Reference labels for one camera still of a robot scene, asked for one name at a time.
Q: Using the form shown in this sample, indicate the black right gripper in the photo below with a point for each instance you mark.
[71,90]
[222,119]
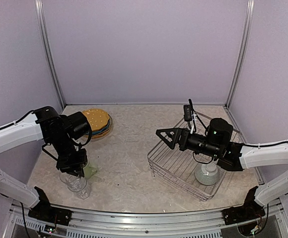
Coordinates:
[183,141]

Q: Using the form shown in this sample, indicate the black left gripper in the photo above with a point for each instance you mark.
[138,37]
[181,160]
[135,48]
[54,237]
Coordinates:
[77,165]

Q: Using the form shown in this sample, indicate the light green mug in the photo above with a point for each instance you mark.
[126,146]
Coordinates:
[89,169]

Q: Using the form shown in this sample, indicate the clear glass cup front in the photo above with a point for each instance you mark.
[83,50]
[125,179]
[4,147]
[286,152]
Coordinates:
[67,178]

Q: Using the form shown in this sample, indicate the clear glass cup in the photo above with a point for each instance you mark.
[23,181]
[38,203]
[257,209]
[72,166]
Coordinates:
[67,178]
[83,189]

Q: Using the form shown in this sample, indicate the clear glass cup back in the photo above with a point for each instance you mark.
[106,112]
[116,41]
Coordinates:
[83,189]

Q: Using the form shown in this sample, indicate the blue polka dot plate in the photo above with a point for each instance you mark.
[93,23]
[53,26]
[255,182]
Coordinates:
[104,129]

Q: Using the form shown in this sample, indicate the yellow polka dot plate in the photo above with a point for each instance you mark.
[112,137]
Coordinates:
[97,118]
[98,136]

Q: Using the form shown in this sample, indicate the white green ceramic bowl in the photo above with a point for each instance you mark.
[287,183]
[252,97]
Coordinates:
[207,174]

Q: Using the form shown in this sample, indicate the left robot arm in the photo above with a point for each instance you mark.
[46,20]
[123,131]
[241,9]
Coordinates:
[45,127]

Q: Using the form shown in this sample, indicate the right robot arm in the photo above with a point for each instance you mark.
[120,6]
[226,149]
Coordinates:
[232,156]

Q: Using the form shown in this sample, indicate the metal wire dish rack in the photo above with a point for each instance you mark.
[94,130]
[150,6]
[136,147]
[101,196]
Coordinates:
[177,167]

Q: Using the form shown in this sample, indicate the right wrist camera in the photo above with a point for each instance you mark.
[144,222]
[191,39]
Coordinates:
[190,116]

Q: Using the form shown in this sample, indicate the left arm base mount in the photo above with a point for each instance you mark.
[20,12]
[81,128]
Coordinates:
[44,211]

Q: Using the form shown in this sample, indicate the aluminium front frame rail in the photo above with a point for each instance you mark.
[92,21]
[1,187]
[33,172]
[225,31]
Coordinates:
[86,223]

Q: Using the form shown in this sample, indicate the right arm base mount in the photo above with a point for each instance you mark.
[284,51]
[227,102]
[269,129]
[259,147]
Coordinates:
[247,211]

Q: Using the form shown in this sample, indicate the right aluminium corner post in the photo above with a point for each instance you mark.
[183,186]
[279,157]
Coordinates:
[242,52]

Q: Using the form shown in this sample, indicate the aluminium corner post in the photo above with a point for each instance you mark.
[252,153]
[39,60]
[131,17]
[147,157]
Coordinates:
[48,52]
[242,52]

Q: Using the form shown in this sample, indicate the left aluminium corner post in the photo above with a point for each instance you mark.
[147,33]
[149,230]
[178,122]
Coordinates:
[48,52]

